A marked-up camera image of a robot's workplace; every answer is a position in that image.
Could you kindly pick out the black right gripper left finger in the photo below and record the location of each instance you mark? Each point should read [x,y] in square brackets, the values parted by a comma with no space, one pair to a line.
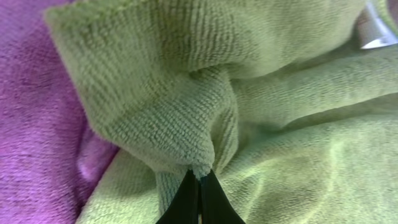
[184,206]

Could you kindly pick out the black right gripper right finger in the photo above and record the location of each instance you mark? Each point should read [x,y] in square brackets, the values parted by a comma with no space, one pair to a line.
[215,206]

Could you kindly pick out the light green microfiber cloth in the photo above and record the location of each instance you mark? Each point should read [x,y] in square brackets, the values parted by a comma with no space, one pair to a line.
[274,96]

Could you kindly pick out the white cloth care label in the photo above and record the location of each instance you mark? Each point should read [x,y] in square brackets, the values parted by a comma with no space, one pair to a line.
[372,30]

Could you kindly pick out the purple microfiber cloth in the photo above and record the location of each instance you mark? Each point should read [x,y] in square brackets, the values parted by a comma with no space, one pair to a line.
[51,160]

